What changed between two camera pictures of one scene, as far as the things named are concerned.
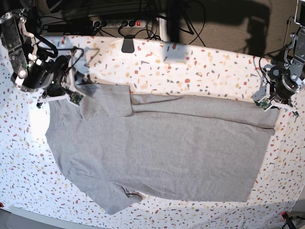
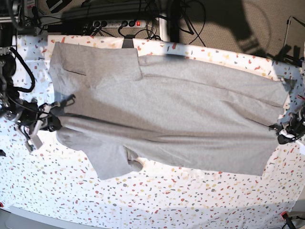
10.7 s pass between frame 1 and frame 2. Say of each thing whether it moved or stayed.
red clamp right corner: stayed
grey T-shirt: stayed
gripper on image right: moved
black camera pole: stayed
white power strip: stayed
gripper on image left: moved
